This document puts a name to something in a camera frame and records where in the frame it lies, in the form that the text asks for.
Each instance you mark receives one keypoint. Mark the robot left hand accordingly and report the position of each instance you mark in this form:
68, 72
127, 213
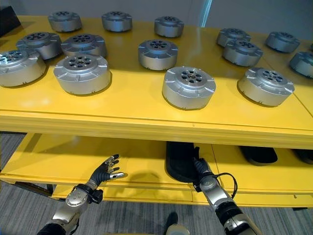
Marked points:
104, 172

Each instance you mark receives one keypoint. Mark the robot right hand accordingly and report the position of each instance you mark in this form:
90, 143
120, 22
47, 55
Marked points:
202, 167

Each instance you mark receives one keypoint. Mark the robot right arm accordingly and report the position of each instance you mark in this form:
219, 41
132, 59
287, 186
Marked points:
220, 198

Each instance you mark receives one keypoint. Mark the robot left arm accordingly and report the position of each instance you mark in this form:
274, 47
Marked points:
73, 202

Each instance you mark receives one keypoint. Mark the yellow metal shelf unit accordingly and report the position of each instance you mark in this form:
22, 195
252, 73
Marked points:
137, 117
281, 176

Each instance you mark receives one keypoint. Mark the black box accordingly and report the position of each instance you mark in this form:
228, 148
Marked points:
8, 18

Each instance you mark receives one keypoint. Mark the silver disc motor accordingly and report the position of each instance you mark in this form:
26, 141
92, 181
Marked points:
169, 27
18, 68
189, 88
302, 61
117, 22
64, 21
266, 86
84, 44
157, 55
82, 74
242, 54
231, 34
282, 42
40, 44

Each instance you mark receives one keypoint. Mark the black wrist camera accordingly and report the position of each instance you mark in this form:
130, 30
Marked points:
96, 196

